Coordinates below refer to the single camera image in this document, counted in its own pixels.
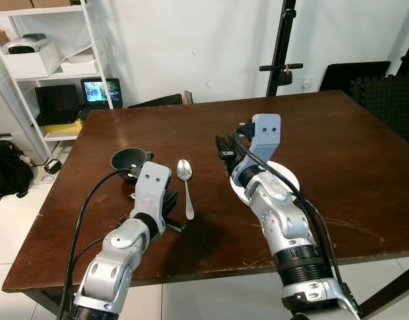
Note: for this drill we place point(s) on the black tripod stand with clamp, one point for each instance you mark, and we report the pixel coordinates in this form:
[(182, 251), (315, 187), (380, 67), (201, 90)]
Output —
[(282, 46)]

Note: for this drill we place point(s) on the tablet with lit screen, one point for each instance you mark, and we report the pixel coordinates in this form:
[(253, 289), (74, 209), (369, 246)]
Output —
[(101, 92)]

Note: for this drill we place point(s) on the white metal shelf rack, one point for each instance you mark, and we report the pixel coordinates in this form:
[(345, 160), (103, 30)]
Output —
[(91, 40)]

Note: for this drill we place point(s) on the black backpack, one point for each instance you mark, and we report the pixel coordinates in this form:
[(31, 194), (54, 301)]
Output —
[(8, 170)]

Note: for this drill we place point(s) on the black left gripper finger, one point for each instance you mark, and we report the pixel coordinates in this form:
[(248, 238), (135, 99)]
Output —
[(176, 202), (169, 200)]

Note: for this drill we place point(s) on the large white box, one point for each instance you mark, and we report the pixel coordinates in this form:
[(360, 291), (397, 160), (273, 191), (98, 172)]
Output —
[(31, 63)]

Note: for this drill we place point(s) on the small grey label printer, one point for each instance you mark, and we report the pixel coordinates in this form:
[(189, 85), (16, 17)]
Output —
[(24, 44)]

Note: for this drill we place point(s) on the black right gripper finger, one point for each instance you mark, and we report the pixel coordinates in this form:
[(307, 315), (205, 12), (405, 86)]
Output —
[(228, 154), (226, 141)]

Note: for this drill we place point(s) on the white plate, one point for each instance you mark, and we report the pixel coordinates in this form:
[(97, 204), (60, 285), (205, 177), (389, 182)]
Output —
[(284, 178)]

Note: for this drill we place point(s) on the black chair back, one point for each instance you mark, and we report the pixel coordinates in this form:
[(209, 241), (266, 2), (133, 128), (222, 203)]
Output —
[(156, 101)]

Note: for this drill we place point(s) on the black foam mats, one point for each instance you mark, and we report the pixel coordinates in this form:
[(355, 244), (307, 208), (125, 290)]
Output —
[(391, 100)]

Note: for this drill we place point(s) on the black charger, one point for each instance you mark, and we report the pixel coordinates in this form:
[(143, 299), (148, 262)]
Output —
[(52, 166)]

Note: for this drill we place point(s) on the dark brown wooden table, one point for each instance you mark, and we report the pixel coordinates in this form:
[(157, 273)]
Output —
[(344, 166)]

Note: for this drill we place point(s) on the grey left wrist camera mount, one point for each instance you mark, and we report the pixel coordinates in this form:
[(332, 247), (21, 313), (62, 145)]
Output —
[(153, 183)]

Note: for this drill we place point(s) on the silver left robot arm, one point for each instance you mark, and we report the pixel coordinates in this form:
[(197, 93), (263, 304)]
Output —
[(111, 263)]

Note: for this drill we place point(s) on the white drawer cabinet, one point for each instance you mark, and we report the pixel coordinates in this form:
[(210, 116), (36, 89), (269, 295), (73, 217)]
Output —
[(1, 113)]

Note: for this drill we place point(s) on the yellow box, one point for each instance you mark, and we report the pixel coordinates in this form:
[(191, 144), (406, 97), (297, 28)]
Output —
[(63, 127)]

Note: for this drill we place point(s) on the black laptop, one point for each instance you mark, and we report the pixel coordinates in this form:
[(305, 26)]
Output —
[(56, 103)]

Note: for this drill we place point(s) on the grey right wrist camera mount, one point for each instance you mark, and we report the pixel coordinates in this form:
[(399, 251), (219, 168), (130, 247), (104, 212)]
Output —
[(266, 136)]

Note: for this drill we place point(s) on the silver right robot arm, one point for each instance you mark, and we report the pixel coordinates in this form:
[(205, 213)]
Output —
[(288, 220)]

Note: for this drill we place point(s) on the black flat panel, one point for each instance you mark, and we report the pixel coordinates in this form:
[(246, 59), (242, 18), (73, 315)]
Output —
[(351, 74)]

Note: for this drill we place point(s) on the flat white box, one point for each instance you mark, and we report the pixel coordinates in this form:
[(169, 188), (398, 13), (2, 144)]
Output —
[(81, 63)]

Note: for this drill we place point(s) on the silver metal spoon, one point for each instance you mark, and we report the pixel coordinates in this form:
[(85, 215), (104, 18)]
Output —
[(184, 170)]

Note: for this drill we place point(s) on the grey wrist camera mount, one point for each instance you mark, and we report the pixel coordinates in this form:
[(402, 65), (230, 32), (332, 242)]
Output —
[(153, 183), (266, 136)]

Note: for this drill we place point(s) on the black bowl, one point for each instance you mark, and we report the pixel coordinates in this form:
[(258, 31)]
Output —
[(128, 161)]

